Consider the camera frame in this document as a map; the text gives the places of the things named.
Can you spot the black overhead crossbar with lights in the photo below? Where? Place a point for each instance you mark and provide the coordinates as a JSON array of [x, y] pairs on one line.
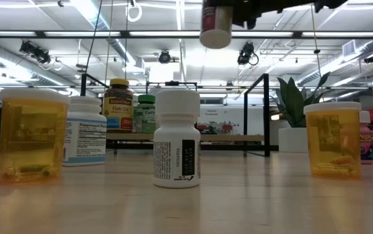
[[124, 33]]

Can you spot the black-framed wooden shelf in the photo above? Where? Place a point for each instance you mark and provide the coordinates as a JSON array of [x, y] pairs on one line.
[[225, 137]]

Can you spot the round black overhead camera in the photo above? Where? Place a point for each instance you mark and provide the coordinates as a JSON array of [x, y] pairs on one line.
[[164, 57]]

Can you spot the white supplement bottle blue stripes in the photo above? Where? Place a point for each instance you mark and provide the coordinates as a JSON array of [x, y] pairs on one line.
[[85, 136]]

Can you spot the black ceiling-mounted devices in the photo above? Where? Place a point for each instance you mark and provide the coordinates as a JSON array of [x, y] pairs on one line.
[[35, 52]]

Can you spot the black aluminium rig frame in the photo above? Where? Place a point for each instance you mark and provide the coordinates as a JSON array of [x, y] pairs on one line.
[[222, 147]]

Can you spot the yellow cap fish oil bottle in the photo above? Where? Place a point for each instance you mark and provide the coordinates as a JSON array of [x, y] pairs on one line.
[[118, 110]]

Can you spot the green plant in white pot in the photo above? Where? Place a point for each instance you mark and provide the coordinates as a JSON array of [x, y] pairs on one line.
[[295, 139]]

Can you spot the orange pill vial white cap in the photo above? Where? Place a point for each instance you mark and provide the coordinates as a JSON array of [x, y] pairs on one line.
[[332, 143], [32, 139]]

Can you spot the pink bottle white cap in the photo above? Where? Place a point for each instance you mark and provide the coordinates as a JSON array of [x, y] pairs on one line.
[[366, 143]]

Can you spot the small white bottle black label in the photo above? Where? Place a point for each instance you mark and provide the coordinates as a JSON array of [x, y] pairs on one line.
[[173, 136]]

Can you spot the large white headache relief bottle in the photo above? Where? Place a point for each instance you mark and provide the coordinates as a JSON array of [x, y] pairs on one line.
[[217, 35]]

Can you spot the green cap caffeine bottle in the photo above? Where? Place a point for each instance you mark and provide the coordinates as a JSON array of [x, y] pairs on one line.
[[146, 117]]

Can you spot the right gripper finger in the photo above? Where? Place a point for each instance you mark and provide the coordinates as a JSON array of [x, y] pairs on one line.
[[245, 13]]

